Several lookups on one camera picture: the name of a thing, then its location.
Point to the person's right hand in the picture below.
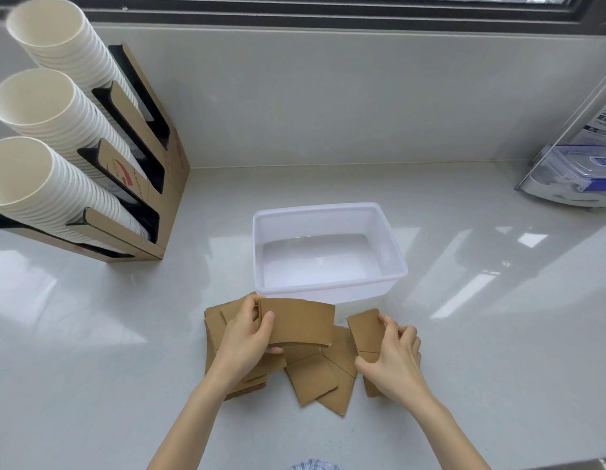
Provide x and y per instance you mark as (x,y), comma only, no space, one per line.
(398,364)

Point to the translucent white plastic bin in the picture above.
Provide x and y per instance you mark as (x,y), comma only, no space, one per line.
(327,259)

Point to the person's left forearm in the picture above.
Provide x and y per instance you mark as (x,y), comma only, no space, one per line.
(190,420)

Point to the person's right forearm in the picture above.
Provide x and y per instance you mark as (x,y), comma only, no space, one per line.
(442,435)

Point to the brown cardboard cup dispenser rack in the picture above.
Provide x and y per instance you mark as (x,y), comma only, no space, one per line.
(173,176)

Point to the person's right thumb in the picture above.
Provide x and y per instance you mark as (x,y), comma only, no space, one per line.
(365,369)

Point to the blue plaid clothing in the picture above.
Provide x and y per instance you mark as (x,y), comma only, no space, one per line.
(312,465)

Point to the white appliance base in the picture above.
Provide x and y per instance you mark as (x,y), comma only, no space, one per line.
(562,193)

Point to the pile of brown cardboard sleeves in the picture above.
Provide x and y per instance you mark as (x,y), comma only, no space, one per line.
(312,381)

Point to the person's left thumb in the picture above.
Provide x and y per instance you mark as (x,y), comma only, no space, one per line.
(267,327)

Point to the narrow brown cardboard cup sleeve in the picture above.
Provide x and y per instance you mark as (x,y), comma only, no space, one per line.
(365,332)

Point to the person's left hand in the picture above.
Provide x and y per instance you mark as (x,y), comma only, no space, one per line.
(239,345)

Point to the stack of white paper cups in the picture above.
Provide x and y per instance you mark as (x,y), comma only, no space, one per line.
(53,117)
(73,48)
(48,190)

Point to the clear container with blue lid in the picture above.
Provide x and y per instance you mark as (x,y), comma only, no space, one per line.
(584,166)

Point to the wide brown cardboard cup sleeve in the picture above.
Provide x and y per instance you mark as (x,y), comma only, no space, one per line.
(303,320)

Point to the clear acrylic panel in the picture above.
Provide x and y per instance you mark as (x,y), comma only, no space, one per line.
(572,127)

